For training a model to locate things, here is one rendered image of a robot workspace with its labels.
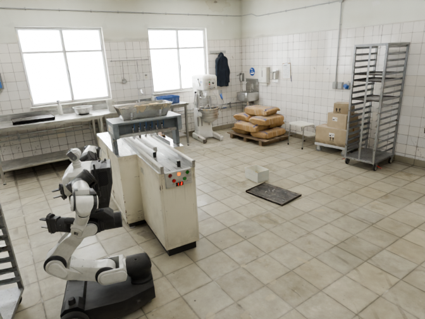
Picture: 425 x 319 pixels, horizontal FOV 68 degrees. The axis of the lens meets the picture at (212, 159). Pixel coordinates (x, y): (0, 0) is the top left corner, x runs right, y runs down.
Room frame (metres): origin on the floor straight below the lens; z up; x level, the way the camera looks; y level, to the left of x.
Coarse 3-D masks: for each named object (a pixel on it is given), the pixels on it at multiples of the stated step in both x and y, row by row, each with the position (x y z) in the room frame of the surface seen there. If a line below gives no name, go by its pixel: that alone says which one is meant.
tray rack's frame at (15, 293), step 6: (12, 288) 2.00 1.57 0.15; (0, 294) 1.93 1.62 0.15; (6, 294) 1.93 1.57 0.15; (12, 294) 1.93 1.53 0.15; (18, 294) 1.92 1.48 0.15; (0, 300) 1.87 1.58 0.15; (6, 300) 1.87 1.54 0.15; (12, 300) 1.87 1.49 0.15; (18, 300) 1.88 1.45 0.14; (6, 306) 1.81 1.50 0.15; (12, 306) 1.80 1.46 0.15; (6, 312) 1.75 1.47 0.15; (12, 312) 1.75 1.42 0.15; (6, 318) 1.70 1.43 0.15; (12, 318) 1.71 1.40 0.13
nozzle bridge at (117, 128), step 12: (108, 120) 3.20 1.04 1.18; (120, 120) 3.17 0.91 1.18; (132, 120) 3.14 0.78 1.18; (144, 120) 3.15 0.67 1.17; (156, 120) 3.30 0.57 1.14; (168, 120) 3.36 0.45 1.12; (180, 120) 3.33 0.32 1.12; (108, 132) 3.28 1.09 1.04; (120, 132) 3.12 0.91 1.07; (144, 132) 3.18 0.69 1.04; (156, 132) 3.24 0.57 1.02
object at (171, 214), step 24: (144, 168) 2.86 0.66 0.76; (168, 168) 2.60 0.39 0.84; (192, 168) 2.63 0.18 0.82; (144, 192) 2.96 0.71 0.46; (168, 192) 2.52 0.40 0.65; (192, 192) 2.62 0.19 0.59; (144, 216) 3.09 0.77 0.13; (168, 216) 2.51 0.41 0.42; (192, 216) 2.61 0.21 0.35; (168, 240) 2.50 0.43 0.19; (192, 240) 2.61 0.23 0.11
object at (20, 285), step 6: (0, 204) 2.01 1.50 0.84; (0, 210) 2.00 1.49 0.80; (0, 222) 1.99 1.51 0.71; (6, 228) 2.01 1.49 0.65; (6, 240) 1.99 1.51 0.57; (12, 246) 2.02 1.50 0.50; (12, 252) 2.00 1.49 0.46; (12, 264) 1.99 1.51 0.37; (18, 270) 2.01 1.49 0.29; (18, 282) 1.99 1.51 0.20; (18, 288) 1.99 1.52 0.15; (24, 288) 2.02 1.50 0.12
